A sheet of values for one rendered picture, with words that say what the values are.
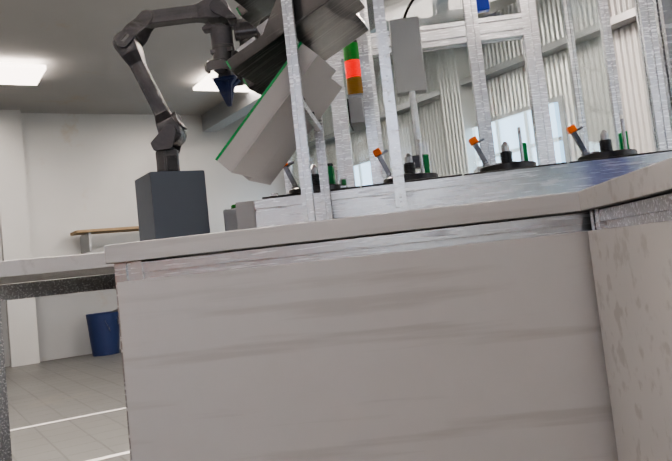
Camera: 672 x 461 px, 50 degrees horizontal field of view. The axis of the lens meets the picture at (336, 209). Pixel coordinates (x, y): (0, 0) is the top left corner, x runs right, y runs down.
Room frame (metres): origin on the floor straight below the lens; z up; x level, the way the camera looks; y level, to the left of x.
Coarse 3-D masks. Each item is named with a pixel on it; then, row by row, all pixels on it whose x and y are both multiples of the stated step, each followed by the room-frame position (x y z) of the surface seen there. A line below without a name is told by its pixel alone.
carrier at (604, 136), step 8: (624, 128) 1.72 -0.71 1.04; (600, 136) 1.78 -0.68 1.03; (608, 136) 1.78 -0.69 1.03; (624, 136) 1.72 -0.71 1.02; (600, 144) 1.78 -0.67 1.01; (608, 144) 1.77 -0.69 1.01; (624, 144) 1.72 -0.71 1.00; (592, 152) 1.83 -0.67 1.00; (600, 152) 1.73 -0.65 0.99; (608, 152) 1.72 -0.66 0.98; (616, 152) 1.71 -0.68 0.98; (624, 152) 1.72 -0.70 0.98; (632, 152) 1.73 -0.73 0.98; (648, 152) 1.66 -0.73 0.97; (656, 152) 1.66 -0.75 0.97; (584, 160) 1.67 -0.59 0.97; (592, 160) 1.67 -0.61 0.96
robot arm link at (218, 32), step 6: (210, 24) 1.80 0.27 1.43; (216, 24) 1.80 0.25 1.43; (222, 24) 1.82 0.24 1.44; (234, 24) 1.80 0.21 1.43; (204, 30) 1.81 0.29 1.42; (210, 30) 1.81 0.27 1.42; (216, 30) 1.79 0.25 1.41; (222, 30) 1.79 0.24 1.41; (228, 30) 1.80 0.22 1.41; (234, 30) 1.80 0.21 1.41; (216, 36) 1.79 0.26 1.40; (222, 36) 1.79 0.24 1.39; (228, 36) 1.80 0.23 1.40; (216, 42) 1.79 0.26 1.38; (222, 42) 1.79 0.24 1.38; (228, 42) 1.80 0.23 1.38
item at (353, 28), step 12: (348, 24) 1.50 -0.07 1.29; (360, 24) 1.53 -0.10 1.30; (324, 36) 1.49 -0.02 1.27; (336, 36) 1.53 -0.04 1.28; (348, 36) 1.56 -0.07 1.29; (312, 48) 1.52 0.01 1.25; (324, 48) 1.55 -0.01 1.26; (336, 48) 1.59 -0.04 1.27; (276, 72) 1.53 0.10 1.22; (252, 84) 1.53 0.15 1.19; (264, 84) 1.56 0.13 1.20
